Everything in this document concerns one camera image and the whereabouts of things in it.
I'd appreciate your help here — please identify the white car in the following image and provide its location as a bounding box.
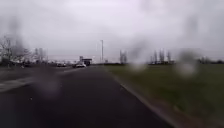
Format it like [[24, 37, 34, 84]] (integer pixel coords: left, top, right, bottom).
[[73, 62, 88, 69]]

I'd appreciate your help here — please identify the dark asphalt path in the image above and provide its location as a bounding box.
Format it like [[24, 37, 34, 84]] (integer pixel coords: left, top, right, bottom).
[[0, 65, 176, 128]]

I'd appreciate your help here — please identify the large bare tree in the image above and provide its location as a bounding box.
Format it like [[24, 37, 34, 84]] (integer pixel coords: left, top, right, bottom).
[[0, 35, 29, 67]]

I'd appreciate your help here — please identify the street lamp pole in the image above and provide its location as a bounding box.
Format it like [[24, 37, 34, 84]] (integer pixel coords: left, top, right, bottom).
[[99, 39, 105, 65]]

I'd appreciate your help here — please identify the vehicle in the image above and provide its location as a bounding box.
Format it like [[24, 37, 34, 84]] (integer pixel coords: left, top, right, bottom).
[[55, 61, 68, 68]]

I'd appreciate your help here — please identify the row of tall trees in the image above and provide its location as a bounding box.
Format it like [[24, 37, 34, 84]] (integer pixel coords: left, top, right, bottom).
[[148, 49, 174, 65]]

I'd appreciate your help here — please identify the grey asphalt road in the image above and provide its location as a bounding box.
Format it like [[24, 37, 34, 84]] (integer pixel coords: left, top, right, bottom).
[[0, 65, 78, 84]]

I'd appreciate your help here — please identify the distant line of trees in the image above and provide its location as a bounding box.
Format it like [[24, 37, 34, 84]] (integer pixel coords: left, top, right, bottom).
[[198, 57, 224, 65]]

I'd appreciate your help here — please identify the pale kerb strip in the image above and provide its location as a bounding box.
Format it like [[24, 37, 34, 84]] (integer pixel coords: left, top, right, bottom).
[[108, 68, 201, 128]]

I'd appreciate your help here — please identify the pale strip beside road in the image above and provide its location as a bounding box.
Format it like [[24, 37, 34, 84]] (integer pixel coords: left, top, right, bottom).
[[0, 67, 84, 94]]

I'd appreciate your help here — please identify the green grass field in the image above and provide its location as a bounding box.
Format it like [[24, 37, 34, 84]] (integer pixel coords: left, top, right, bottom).
[[103, 63, 224, 128]]

